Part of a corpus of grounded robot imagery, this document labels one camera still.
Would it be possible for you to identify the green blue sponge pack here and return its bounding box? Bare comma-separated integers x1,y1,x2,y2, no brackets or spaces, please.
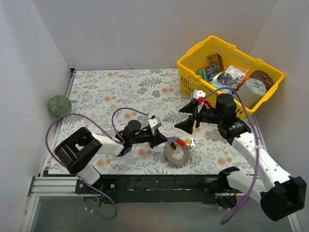
196,64,217,81

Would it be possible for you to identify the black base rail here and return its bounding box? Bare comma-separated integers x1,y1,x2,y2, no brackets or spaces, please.
74,174,249,205

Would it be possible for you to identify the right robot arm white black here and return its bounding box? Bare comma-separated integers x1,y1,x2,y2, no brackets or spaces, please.
175,90,307,224

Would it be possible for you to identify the floral table mat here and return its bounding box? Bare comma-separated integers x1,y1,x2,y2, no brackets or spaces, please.
57,69,254,174

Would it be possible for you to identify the metal disc keyring holder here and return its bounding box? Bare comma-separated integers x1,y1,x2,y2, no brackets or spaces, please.
164,140,190,168

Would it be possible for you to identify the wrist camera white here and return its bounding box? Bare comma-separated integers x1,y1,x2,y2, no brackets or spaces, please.
190,89,206,113
148,115,162,130

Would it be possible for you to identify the light blue cloth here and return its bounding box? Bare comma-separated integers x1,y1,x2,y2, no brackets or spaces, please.
211,80,233,95

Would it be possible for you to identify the brown cardboard box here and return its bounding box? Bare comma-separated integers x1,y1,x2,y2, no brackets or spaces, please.
207,53,224,73

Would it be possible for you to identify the small black key fob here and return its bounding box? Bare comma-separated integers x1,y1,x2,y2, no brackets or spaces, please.
170,142,176,150

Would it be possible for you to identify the yellow plastic basket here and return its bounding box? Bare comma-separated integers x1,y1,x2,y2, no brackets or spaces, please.
177,35,285,115

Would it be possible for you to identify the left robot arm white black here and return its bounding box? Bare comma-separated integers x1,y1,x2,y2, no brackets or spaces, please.
55,118,168,193

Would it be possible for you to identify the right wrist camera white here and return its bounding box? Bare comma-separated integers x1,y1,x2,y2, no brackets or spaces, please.
190,89,206,113

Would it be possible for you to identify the white key tag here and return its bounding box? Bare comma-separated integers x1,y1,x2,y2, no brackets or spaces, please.
190,138,196,148

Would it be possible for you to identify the brown round disc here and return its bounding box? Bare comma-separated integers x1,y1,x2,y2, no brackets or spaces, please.
249,70,274,91

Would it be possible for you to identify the yellow key fob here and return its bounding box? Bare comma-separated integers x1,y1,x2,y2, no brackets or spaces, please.
185,138,191,145

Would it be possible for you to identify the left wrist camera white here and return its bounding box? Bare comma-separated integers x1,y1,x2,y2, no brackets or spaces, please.
148,115,162,130

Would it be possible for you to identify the green felt ball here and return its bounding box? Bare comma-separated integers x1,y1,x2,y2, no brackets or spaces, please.
48,95,72,117

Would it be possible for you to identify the red key tag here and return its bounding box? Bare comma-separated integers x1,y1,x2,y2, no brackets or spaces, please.
176,139,185,147

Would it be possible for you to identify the silver foil packet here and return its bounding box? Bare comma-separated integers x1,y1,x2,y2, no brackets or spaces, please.
211,65,249,90

